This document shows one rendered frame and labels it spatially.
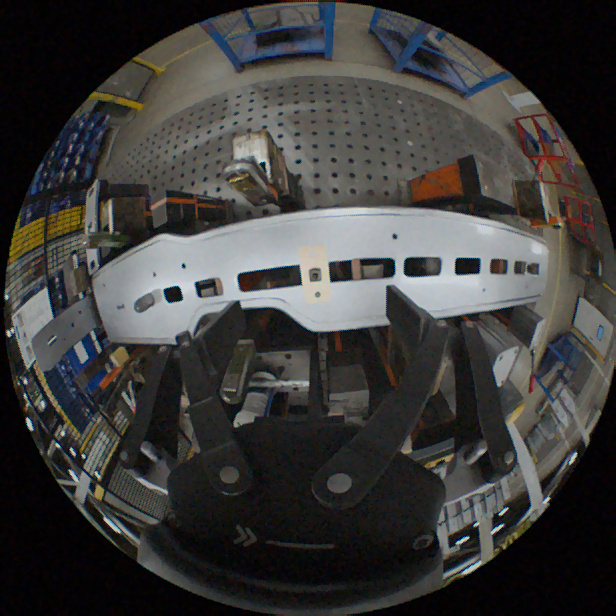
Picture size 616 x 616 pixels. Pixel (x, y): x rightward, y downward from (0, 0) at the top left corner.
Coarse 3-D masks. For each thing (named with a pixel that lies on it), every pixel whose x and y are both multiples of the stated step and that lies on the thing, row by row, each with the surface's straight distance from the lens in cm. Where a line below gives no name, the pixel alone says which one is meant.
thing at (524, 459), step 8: (512, 424) 416; (512, 432) 406; (520, 440) 410; (520, 448) 402; (520, 456) 405; (528, 456) 410; (520, 464) 409; (528, 464) 404; (528, 472) 405; (528, 480) 410; (536, 480) 415; (528, 488) 416; (536, 488) 414; (536, 496) 416; (536, 504) 424; (544, 504) 426
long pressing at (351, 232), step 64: (128, 256) 49; (192, 256) 36; (256, 256) 30; (384, 256) 31; (448, 256) 36; (512, 256) 51; (128, 320) 57; (192, 320) 39; (320, 320) 32; (384, 320) 33
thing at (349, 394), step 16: (336, 336) 46; (352, 336) 45; (336, 352) 39; (352, 352) 38; (336, 368) 35; (352, 368) 35; (336, 384) 32; (352, 384) 32; (336, 400) 32; (352, 400) 32; (368, 400) 34; (352, 416) 36; (368, 416) 36
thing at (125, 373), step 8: (128, 360) 58; (128, 368) 55; (120, 376) 56; (128, 376) 55; (112, 384) 56; (120, 384) 53; (112, 392) 55; (120, 392) 53; (96, 400) 52; (104, 400) 55; (112, 400) 52; (104, 408) 53; (112, 408) 53; (112, 416) 54
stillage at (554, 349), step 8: (560, 336) 563; (560, 344) 547; (552, 352) 484; (560, 352) 530; (568, 352) 552; (576, 352) 552; (552, 360) 490; (560, 360) 448; (576, 360) 493; (544, 368) 490; (552, 368) 487; (536, 376) 487; (560, 376) 577; (552, 384) 520; (560, 392) 520; (552, 400) 471
